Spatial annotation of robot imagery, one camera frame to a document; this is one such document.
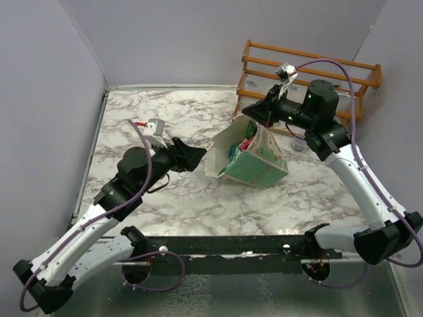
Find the clear plastic cup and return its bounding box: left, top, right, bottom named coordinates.
left=291, top=137, right=307, bottom=152

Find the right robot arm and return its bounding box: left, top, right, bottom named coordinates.
left=242, top=80, right=422, bottom=265

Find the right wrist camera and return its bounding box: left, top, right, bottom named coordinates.
left=275, top=63, right=298, bottom=99

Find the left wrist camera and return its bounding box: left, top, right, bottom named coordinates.
left=141, top=118, right=167, bottom=148

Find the wooden shelf rack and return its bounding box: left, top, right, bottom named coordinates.
left=232, top=40, right=382, bottom=126

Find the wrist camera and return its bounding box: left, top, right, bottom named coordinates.
left=141, top=118, right=167, bottom=148
left=275, top=63, right=298, bottom=99

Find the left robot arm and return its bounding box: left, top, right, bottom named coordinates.
left=13, top=137, right=207, bottom=314

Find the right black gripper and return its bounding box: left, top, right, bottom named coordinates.
left=242, top=84, right=316, bottom=130

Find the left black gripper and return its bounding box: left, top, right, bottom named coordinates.
left=138, top=136, right=207, bottom=194

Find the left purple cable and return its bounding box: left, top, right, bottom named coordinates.
left=19, top=119, right=155, bottom=312

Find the red snack packet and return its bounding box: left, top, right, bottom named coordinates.
left=237, top=137, right=254, bottom=151

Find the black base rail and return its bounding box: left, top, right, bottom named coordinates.
left=120, top=226, right=342, bottom=275

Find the green white paper bag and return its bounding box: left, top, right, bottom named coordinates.
left=204, top=115, right=289, bottom=189

